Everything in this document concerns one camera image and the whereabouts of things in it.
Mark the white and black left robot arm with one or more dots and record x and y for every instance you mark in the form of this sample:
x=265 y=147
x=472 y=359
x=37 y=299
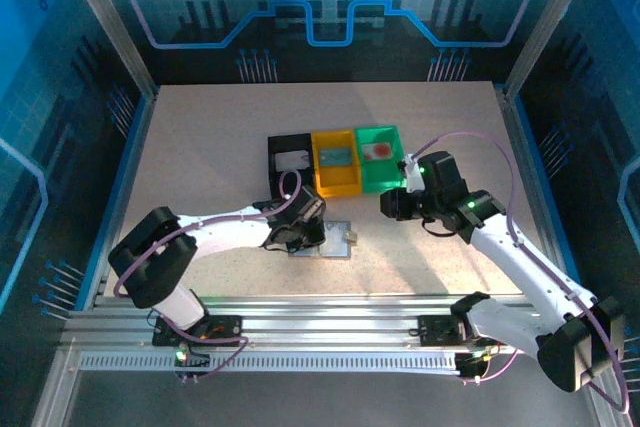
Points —
x=225 y=229

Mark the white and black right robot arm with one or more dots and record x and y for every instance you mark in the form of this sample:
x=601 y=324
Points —
x=520 y=262

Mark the white card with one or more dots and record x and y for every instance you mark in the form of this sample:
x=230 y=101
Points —
x=291 y=161

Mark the card with red dot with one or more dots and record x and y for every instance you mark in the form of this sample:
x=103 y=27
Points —
x=379 y=151

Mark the teal card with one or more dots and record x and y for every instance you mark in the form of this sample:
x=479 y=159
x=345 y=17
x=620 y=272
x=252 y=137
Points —
x=335 y=157

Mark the green plastic bin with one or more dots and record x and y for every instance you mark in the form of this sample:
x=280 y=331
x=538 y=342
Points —
x=382 y=177

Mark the yellow plastic bin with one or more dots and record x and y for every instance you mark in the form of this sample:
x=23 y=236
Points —
x=337 y=182

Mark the black plastic bin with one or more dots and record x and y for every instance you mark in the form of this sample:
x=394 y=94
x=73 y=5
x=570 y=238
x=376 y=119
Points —
x=290 y=147

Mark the black connector box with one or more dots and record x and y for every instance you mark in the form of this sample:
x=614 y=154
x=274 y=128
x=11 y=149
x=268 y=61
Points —
x=472 y=366
x=192 y=366

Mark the aluminium mounting rail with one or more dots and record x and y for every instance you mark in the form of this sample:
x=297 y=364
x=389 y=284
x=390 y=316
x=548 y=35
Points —
x=325 y=312

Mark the aluminium side rail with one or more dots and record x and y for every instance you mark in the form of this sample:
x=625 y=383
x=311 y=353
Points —
x=530 y=172

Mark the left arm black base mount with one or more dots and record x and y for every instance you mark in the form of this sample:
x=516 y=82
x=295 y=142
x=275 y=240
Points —
x=225 y=331

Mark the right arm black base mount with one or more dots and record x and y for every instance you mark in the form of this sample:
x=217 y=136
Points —
x=435 y=331

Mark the aluminium frame post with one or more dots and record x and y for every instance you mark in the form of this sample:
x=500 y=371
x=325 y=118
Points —
x=107 y=22
x=550 y=22

